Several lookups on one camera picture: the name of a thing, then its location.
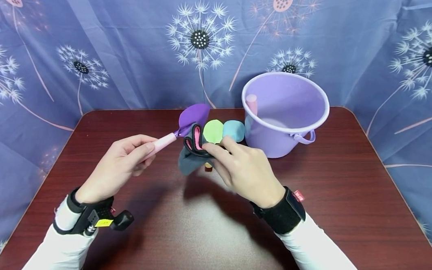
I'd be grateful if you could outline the grey cloth with pink lining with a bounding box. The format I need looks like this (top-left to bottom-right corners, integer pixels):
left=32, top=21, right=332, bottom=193
left=177, top=123, right=218, bottom=178

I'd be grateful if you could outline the person's right hand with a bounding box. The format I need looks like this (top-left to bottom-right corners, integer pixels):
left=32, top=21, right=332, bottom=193
left=209, top=135, right=289, bottom=211

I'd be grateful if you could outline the person's left hand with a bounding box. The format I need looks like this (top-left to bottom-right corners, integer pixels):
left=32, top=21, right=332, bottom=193
left=75, top=131, right=158, bottom=208

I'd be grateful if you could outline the person's right forearm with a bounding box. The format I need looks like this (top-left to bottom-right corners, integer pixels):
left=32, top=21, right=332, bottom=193
left=273, top=211, right=376, bottom=270

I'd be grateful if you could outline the light blue round spoon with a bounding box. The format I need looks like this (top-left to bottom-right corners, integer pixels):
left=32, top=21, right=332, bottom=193
left=221, top=119, right=247, bottom=144

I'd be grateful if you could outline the green round spoon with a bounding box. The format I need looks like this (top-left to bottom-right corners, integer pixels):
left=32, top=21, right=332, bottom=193
left=202, top=119, right=225, bottom=145

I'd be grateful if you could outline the person's left forearm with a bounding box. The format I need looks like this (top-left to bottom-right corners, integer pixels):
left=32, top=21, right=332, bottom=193
left=21, top=193, right=100, bottom=270

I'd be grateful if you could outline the black wrist band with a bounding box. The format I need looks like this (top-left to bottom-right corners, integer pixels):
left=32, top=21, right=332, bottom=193
left=52, top=186, right=136, bottom=239
left=248, top=184, right=308, bottom=237

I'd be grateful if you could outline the purple plastic bucket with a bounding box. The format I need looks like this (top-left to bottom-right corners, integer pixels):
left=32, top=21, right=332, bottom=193
left=238, top=69, right=332, bottom=162

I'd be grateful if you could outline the purple spoon with pink handle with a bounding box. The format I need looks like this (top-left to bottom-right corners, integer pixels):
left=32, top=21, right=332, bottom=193
left=141, top=100, right=211, bottom=164

